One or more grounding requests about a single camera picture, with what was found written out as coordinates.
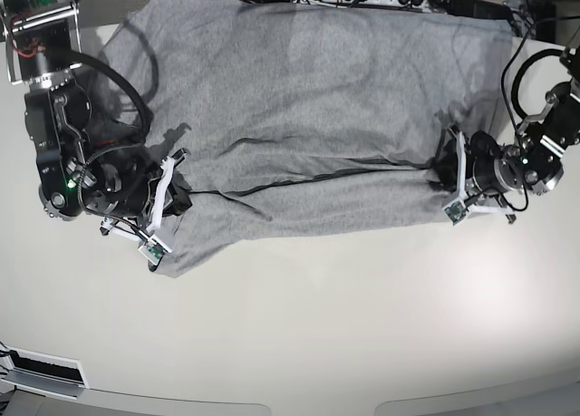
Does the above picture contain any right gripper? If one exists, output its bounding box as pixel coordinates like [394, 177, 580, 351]
[85, 150, 192, 228]

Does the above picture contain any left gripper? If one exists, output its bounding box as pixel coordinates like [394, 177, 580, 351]
[432, 130, 529, 203]

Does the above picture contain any grey t-shirt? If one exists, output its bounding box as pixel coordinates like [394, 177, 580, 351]
[101, 0, 512, 277]

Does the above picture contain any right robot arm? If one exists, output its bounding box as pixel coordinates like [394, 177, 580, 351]
[1, 0, 191, 235]

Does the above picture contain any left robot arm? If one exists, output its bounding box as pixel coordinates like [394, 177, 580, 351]
[438, 48, 579, 211]

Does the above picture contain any black power adapter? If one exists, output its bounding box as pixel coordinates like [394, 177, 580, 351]
[446, 0, 515, 30]

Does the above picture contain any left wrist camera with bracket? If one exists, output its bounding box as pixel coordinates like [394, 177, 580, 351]
[442, 131, 523, 226]

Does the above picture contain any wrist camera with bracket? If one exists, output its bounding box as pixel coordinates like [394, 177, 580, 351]
[101, 149, 191, 272]
[442, 131, 523, 226]

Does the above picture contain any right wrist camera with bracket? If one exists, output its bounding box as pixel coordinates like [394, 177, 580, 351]
[101, 149, 191, 272]

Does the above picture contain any grey cable tray box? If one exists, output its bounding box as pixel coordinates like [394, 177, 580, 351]
[1, 343, 90, 401]

